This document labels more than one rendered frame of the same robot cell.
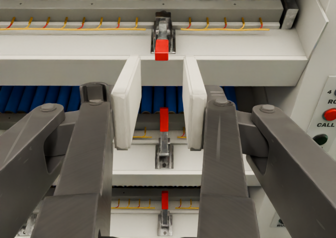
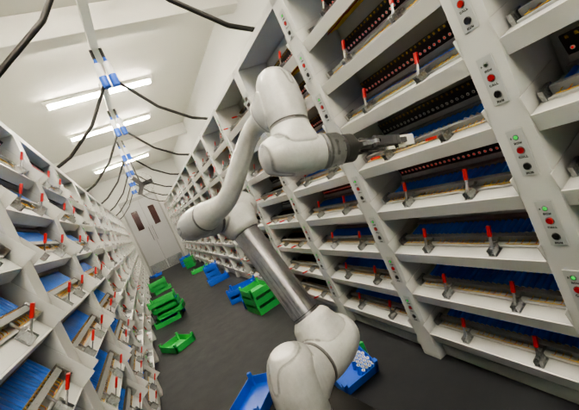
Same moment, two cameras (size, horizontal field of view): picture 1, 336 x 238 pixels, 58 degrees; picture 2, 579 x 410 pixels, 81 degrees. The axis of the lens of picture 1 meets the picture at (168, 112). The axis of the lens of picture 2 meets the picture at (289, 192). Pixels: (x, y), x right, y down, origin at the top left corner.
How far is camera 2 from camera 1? 92 cm
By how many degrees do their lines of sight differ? 70
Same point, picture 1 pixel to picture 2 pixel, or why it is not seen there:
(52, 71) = (415, 158)
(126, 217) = (476, 248)
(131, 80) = not seen: hidden behind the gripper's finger
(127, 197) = (478, 238)
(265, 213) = (538, 230)
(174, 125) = (481, 181)
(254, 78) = (480, 142)
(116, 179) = (451, 208)
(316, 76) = (500, 133)
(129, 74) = not seen: hidden behind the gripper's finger
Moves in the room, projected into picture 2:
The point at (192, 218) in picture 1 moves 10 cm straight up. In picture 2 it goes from (514, 250) to (501, 220)
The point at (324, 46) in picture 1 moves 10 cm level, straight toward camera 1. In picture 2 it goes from (494, 121) to (456, 137)
